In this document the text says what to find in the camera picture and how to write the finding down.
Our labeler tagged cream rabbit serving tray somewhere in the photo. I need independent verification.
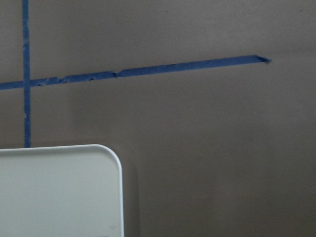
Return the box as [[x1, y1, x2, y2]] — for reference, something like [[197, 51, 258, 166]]
[[0, 144, 124, 237]]

